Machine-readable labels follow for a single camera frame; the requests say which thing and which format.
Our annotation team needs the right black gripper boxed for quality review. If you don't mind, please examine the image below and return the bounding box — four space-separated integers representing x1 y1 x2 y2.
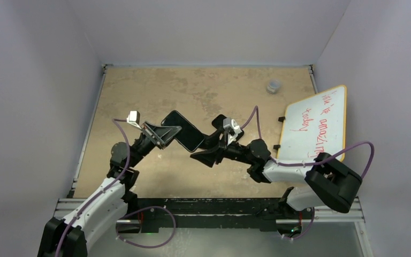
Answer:
191 127 254 168

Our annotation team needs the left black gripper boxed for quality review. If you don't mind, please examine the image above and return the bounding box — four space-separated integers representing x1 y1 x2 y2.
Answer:
128 122 181 168

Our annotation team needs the black phone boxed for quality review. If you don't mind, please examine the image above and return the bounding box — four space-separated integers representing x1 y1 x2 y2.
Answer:
161 110 205 153

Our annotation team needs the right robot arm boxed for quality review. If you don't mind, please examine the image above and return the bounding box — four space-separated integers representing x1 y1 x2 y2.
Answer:
190 139 363 218

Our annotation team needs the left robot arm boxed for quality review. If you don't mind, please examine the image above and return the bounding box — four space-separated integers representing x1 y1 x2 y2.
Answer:
37 123 181 256

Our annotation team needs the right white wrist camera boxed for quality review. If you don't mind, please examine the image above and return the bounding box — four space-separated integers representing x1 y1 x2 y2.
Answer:
223 117 242 146

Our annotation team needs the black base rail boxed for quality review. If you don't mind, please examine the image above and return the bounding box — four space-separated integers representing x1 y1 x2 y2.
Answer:
127 198 312 233

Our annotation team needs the whiteboard with yellow frame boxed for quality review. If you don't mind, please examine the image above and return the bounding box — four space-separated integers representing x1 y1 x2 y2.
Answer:
277 85 347 162

